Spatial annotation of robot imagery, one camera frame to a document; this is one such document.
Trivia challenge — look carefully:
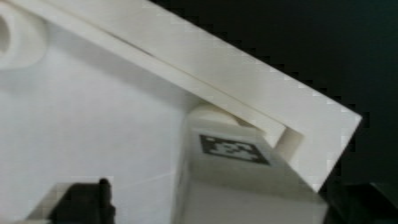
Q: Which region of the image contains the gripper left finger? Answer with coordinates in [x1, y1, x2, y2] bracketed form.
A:
[49, 178, 116, 224]

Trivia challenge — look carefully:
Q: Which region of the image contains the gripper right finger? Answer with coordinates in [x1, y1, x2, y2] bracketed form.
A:
[331, 182, 398, 224]

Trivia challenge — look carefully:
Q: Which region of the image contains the white square table top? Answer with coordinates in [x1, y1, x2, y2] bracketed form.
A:
[0, 0, 361, 224]

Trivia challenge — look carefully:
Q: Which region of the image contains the white leg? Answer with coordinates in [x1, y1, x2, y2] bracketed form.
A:
[171, 105, 329, 224]

